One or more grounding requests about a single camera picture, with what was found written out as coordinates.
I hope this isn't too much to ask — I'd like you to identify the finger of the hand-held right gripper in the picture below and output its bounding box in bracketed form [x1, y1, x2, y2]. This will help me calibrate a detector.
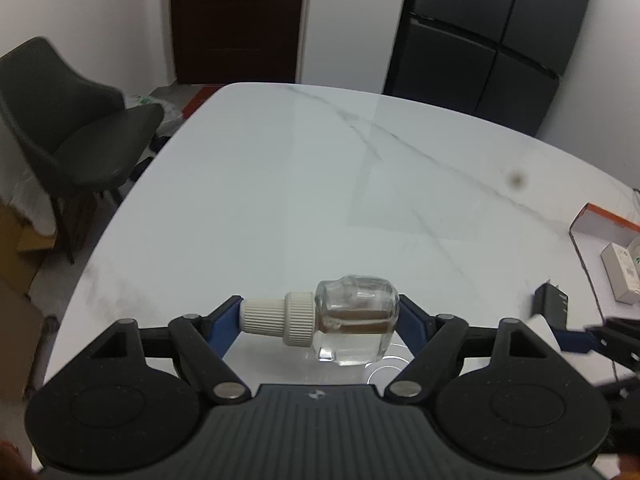
[554, 317, 640, 376]
[595, 376, 640, 401]

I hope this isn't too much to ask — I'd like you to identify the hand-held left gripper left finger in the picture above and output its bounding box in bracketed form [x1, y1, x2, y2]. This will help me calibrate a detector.
[90, 295, 252, 405]

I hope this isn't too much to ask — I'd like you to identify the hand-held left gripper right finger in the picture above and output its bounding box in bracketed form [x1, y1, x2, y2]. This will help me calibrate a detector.
[385, 295, 551, 405]

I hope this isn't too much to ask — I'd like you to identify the glass bottle with white cap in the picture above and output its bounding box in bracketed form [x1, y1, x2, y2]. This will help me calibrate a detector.
[239, 274, 401, 367]

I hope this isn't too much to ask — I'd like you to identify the white carton box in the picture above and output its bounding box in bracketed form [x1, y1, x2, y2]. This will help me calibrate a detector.
[600, 242, 640, 306]

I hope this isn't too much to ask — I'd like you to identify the orange-rimmed white box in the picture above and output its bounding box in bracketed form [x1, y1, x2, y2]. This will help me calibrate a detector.
[569, 202, 640, 328]

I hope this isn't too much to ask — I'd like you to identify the brown cardboard box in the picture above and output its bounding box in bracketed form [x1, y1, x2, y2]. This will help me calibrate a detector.
[0, 200, 57, 403]

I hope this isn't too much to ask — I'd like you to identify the red floor mat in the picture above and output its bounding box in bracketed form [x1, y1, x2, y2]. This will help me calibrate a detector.
[181, 85, 222, 122]

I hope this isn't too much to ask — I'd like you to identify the white plastic bag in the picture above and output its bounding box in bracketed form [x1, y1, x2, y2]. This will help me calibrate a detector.
[124, 94, 187, 137]

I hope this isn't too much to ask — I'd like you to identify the white cloth bundle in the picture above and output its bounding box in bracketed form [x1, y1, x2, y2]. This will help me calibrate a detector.
[0, 157, 57, 242]

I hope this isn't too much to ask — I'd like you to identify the dark grey chair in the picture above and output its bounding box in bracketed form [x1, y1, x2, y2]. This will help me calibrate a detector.
[0, 36, 166, 266]

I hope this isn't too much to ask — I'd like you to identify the black refrigerator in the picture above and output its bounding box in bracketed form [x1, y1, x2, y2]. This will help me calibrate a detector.
[382, 0, 599, 139]

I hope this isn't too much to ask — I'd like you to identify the dark brown door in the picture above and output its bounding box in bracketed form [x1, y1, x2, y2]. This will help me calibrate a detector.
[170, 0, 307, 86]

